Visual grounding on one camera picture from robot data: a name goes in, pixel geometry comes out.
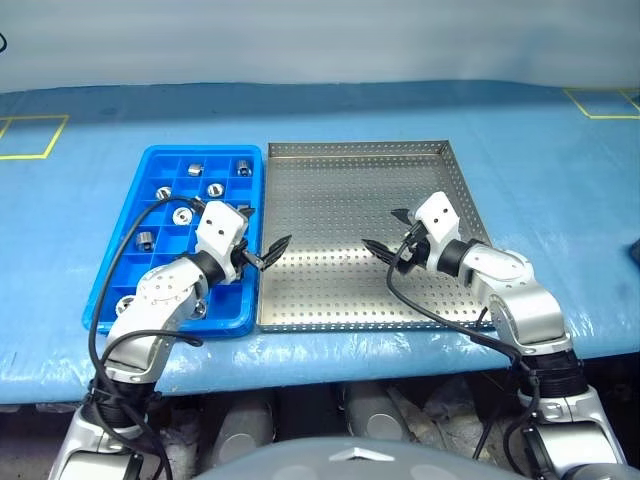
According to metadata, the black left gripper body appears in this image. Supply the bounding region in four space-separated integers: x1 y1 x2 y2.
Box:
231 238 265 276

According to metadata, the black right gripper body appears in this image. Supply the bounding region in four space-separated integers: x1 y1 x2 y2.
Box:
399 224 432 274

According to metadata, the perforated steel tray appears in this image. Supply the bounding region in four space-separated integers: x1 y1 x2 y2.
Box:
255 139 499 334

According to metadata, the blue plastic compartment tray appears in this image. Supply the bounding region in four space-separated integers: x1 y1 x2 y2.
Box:
81 144 266 337

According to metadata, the blue plastic table cover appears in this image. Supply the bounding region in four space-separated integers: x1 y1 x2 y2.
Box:
0 79 640 406

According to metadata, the crumpled clear plastic sheet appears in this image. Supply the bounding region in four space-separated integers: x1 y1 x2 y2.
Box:
389 377 506 451

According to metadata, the grey rounded casing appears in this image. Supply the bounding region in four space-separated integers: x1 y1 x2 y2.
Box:
209 392 277 464
343 382 417 442

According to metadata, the grey robot torso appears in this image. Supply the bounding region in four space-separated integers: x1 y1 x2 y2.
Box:
192 437 526 480

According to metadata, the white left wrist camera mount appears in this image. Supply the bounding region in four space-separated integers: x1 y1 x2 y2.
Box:
194 199 250 286

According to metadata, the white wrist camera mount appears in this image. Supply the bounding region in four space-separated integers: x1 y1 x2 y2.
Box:
194 199 250 286
410 191 462 274

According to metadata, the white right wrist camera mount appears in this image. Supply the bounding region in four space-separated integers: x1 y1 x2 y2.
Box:
410 191 462 274

